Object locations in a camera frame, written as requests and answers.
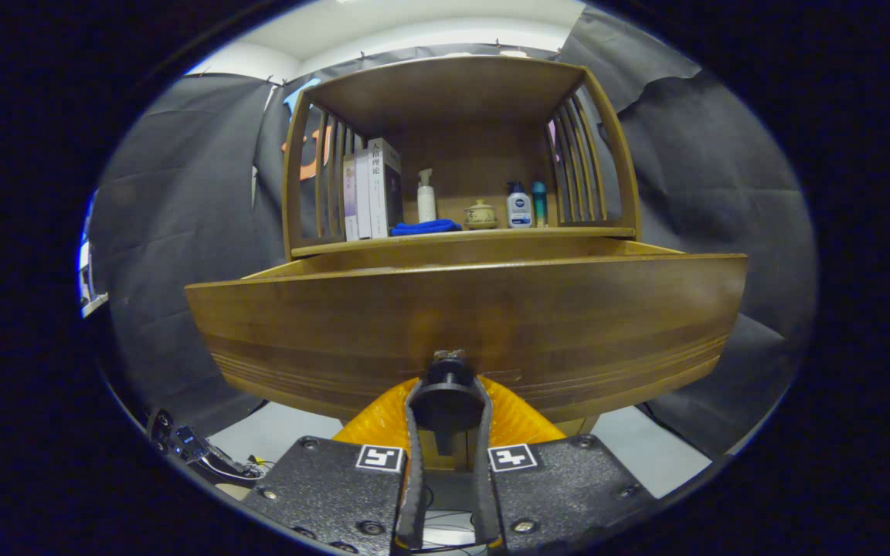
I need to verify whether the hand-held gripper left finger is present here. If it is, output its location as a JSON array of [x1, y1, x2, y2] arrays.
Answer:
[[243, 377, 429, 556]]

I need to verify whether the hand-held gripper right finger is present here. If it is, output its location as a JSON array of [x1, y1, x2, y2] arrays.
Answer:
[[471, 375, 657, 554]]

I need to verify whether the wooden drawer with black knob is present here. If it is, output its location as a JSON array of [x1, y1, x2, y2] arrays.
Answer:
[[185, 238, 749, 456]]

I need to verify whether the wooden countertop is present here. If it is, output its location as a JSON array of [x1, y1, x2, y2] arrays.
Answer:
[[290, 226, 637, 259]]

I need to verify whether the wooden cabinet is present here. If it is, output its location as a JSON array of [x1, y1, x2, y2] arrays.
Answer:
[[281, 54, 643, 472]]

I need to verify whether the black power strip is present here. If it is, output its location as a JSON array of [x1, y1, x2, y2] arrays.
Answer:
[[148, 409, 218, 466]]

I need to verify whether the white lotion bottle blue cap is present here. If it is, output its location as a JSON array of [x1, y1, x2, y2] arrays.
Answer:
[[506, 181, 533, 229]]

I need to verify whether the blue folded cloth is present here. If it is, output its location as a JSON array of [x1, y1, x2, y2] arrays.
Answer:
[[390, 219, 464, 236]]

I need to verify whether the beige lidded teacup with saucer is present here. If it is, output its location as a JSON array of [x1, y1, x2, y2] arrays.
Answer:
[[464, 199, 500, 230]]

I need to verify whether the purple floral book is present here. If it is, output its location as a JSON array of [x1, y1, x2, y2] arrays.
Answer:
[[342, 153, 359, 242]]

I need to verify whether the thin white book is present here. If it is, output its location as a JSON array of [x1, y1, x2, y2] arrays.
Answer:
[[355, 149, 374, 240]]

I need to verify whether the white pump bottle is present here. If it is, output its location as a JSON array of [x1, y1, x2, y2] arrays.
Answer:
[[416, 168, 438, 225]]

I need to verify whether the thick white portrait book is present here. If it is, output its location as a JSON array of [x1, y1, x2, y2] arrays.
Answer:
[[368, 137, 403, 239]]

